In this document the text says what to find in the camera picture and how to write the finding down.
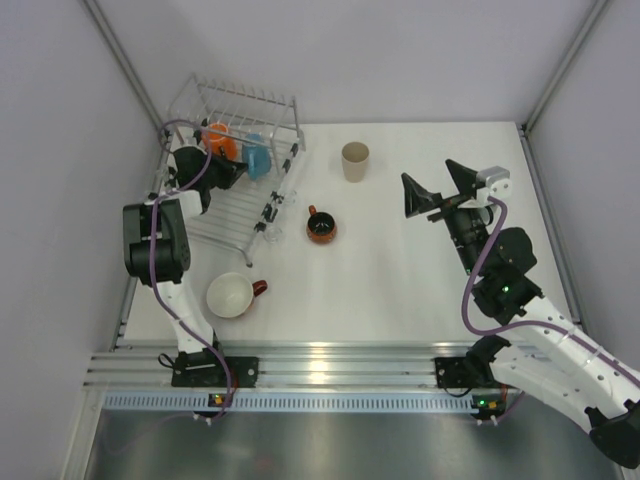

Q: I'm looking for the blue mug white interior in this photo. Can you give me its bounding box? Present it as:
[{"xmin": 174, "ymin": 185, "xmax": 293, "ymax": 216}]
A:
[{"xmin": 242, "ymin": 133, "xmax": 271, "ymax": 181}]

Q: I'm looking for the orange mug black handle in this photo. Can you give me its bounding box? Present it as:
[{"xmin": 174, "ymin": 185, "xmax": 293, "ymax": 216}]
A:
[{"xmin": 201, "ymin": 122, "xmax": 238, "ymax": 161}]

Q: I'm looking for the beige handleless cup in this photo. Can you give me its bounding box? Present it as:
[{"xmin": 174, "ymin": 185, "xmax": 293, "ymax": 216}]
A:
[{"xmin": 341, "ymin": 141, "xmax": 370, "ymax": 183}]

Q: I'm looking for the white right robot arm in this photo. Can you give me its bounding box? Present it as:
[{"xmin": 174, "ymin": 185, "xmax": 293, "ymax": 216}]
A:
[{"xmin": 401, "ymin": 159, "xmax": 639, "ymax": 469}]

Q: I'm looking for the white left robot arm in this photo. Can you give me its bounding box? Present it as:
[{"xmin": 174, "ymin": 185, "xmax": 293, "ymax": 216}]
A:
[{"xmin": 123, "ymin": 146, "xmax": 259, "ymax": 390}]

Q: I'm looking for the brown mug black interior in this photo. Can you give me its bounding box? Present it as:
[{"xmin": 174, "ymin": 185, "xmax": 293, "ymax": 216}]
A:
[{"xmin": 306, "ymin": 205, "xmax": 337, "ymax": 245}]

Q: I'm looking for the red mug white interior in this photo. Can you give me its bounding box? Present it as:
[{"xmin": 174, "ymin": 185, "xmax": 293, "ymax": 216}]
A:
[{"xmin": 206, "ymin": 272, "xmax": 269, "ymax": 319}]

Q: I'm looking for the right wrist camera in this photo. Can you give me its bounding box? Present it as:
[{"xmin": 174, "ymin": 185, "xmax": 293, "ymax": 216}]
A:
[{"xmin": 475, "ymin": 166, "xmax": 513, "ymax": 206}]

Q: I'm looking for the silver wire dish rack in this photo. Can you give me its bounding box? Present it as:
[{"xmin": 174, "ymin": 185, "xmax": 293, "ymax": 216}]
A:
[{"xmin": 155, "ymin": 73, "xmax": 306, "ymax": 266}]

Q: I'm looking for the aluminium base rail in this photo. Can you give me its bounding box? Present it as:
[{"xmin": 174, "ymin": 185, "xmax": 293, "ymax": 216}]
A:
[{"xmin": 84, "ymin": 340, "xmax": 551, "ymax": 391}]

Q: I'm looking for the perforated grey cable duct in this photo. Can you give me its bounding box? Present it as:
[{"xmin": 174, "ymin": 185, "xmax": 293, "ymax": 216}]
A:
[{"xmin": 103, "ymin": 391, "xmax": 503, "ymax": 414}]

